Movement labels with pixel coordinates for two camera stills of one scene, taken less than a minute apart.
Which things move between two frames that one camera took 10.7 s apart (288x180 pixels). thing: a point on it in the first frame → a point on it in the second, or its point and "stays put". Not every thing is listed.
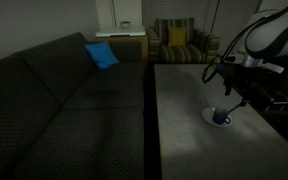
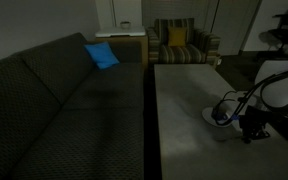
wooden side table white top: (129, 43) stays put
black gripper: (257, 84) → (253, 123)
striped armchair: (177, 41) stays put
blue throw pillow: (103, 54) stays put
